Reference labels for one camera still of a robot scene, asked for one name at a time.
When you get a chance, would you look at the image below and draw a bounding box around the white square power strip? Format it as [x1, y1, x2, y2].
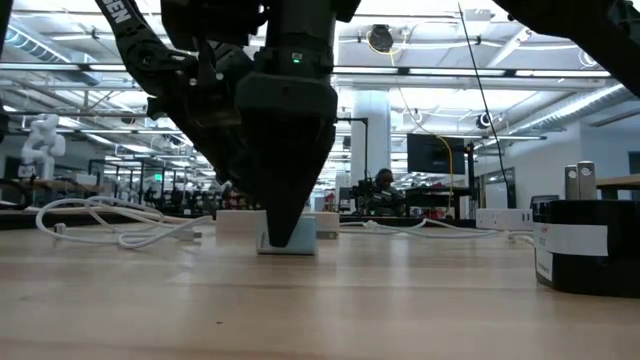
[474, 207, 535, 232]

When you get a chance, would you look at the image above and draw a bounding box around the wooden table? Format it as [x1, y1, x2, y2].
[594, 173, 640, 202]

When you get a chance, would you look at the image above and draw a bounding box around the black metal stand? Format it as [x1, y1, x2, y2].
[335, 116, 371, 201]

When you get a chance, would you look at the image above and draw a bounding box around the long black cable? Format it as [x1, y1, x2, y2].
[457, 0, 516, 210]

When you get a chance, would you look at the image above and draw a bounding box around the black monitor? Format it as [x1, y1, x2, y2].
[406, 132, 467, 176]

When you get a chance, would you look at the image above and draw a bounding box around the white building column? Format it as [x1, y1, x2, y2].
[350, 88, 392, 214]

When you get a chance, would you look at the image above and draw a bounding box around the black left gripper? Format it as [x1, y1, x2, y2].
[147, 39, 269, 201]

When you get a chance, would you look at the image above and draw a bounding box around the blue-grey USB wall charger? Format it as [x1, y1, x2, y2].
[256, 214, 320, 257]

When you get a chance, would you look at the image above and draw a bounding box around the white coiled cable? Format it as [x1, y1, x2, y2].
[578, 48, 599, 70]

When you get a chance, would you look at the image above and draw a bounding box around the black monitor stand pole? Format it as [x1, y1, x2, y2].
[466, 141, 477, 211]

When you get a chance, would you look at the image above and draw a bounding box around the white rectangular power strip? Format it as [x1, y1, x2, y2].
[214, 208, 342, 240]

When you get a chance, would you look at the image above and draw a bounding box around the black overhead camera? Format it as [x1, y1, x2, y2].
[368, 23, 397, 54]

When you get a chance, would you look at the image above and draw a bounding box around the yellow cable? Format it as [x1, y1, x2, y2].
[366, 29, 455, 214]

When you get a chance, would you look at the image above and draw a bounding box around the person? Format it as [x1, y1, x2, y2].
[372, 168, 407, 217]

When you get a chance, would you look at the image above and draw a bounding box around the black dual-USB wall charger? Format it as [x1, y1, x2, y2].
[531, 160, 640, 300]

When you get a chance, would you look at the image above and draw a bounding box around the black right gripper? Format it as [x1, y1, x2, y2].
[234, 44, 340, 249]

